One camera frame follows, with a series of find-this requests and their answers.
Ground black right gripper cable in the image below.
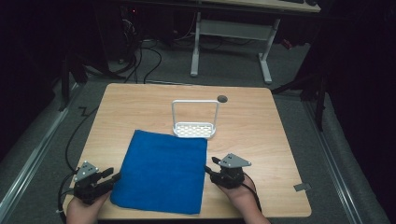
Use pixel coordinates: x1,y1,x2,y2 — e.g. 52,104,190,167
241,173,263,214

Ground dark computer tower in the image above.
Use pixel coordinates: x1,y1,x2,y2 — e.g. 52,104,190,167
120,4,148,64

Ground white-framed wooden desk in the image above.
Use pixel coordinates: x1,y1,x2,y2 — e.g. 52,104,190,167
190,0,322,86

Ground blue towel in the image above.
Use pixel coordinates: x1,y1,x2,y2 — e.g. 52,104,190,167
109,129,208,216

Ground grey metal floor rail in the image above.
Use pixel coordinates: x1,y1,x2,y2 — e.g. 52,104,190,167
0,82,80,218
303,99,363,224

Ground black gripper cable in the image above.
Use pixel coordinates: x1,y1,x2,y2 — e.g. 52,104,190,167
56,105,100,224
241,173,263,214

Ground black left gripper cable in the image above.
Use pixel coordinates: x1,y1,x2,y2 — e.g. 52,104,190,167
56,105,100,224

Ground black metal stand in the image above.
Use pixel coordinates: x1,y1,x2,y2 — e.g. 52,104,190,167
270,73,329,133
57,52,125,113

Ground white towel rack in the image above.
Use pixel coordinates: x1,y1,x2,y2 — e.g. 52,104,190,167
171,99,220,139

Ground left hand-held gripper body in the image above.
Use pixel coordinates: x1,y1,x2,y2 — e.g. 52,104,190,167
72,160,114,206

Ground person's left hand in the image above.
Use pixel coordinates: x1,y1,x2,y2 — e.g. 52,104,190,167
65,189,112,220

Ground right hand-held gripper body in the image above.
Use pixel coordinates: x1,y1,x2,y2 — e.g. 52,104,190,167
209,152,252,190

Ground person's right hand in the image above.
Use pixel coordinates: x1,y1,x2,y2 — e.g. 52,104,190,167
216,179,260,213

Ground grey tape piece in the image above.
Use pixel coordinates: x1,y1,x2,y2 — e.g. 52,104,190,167
293,182,313,192

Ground black floor cables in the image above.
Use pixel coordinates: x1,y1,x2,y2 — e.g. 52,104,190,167
106,12,195,85

